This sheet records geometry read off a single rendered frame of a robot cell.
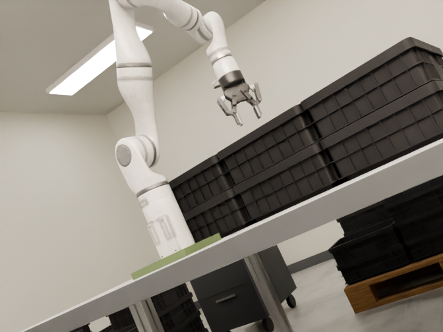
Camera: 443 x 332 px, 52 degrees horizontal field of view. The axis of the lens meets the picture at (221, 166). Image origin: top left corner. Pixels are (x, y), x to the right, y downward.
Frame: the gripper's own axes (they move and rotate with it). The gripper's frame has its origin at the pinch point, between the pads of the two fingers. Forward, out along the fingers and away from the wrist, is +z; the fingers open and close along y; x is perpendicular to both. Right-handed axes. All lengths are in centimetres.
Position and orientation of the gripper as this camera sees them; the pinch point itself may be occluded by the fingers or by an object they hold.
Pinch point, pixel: (248, 117)
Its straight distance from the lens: 137.8
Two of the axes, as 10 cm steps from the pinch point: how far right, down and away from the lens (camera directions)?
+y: 9.1, -3.8, 1.8
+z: 4.1, 9.0, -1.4
